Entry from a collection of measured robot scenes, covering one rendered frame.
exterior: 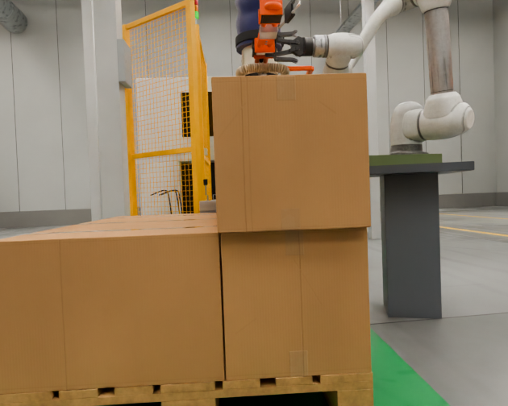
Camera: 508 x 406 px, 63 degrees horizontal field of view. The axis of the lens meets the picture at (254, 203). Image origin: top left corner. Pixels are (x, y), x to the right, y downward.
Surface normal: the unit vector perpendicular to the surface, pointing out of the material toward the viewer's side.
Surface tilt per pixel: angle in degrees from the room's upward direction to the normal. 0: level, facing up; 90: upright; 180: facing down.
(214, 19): 90
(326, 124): 90
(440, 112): 95
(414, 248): 90
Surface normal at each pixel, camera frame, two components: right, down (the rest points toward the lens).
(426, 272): -0.21, 0.04
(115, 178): 0.05, 0.02
